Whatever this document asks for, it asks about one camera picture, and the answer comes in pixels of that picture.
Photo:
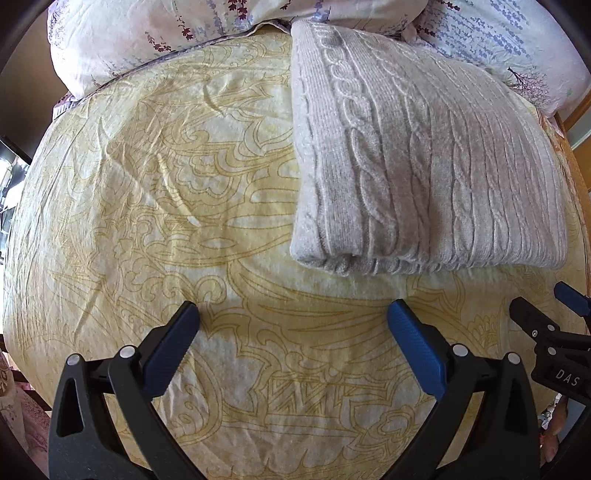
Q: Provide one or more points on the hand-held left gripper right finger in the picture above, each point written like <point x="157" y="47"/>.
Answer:
<point x="415" y="346"/>

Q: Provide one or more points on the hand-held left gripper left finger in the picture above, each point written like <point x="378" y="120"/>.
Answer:
<point x="171" y="350"/>

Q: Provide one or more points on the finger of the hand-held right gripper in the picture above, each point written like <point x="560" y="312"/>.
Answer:
<point x="531" y="318"/>
<point x="572" y="300"/>

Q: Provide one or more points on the person's right hand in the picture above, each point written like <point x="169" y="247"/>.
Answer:
<point x="553" y="429"/>

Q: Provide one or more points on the yellow orange patterned bed sheet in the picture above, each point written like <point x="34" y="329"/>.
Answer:
<point x="161" y="207"/>

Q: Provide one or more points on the pink patterned cloth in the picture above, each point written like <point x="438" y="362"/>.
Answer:
<point x="18" y="406"/>

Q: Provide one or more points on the wooden furniture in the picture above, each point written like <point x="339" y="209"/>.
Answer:
<point x="577" y="129"/>

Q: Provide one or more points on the lavender tree print pillow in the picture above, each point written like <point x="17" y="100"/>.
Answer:
<point x="508" y="37"/>

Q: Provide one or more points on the pink floral pillow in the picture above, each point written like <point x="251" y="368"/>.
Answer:
<point x="138" y="27"/>

